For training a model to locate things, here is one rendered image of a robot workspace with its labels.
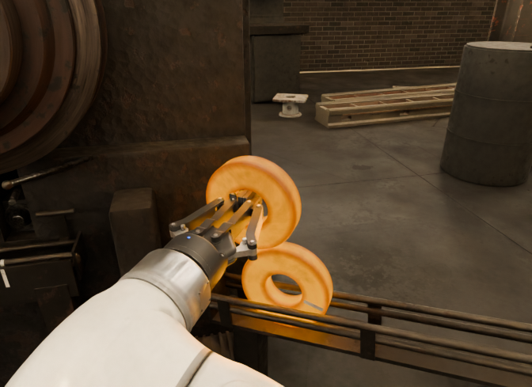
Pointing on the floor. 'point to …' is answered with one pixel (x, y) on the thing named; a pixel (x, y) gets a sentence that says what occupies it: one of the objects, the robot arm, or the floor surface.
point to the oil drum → (492, 115)
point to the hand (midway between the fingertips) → (252, 195)
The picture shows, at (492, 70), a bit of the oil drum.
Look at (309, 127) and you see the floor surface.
